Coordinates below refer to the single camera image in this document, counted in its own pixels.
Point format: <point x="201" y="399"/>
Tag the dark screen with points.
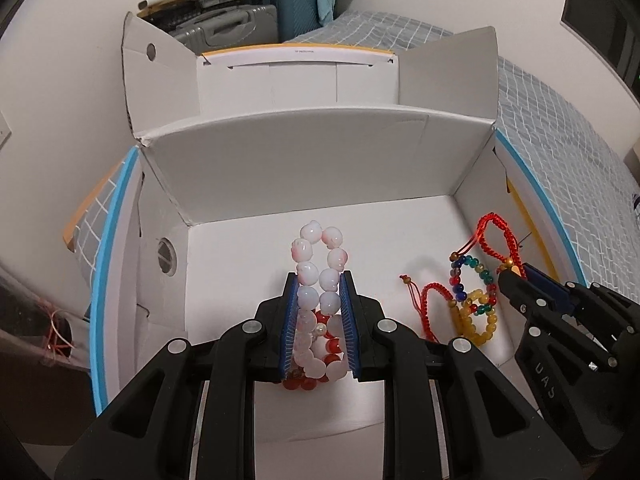
<point x="600" y="25"/>

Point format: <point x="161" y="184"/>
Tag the grey suitcase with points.
<point x="235" y="25"/>

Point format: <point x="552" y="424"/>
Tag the white cardboard box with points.
<point x="310" y="160"/>

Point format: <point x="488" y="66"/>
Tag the blue patterned pillow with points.
<point x="635" y="207"/>

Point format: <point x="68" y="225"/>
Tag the teal suitcase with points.
<point x="290" y="5"/>

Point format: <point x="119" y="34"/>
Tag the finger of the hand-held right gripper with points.
<point x="520" y="292"/>
<point x="545" y="285"/>

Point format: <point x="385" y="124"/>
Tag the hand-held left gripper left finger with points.
<point x="290" y="330"/>

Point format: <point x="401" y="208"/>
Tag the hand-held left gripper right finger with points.
<point x="350" y="330"/>

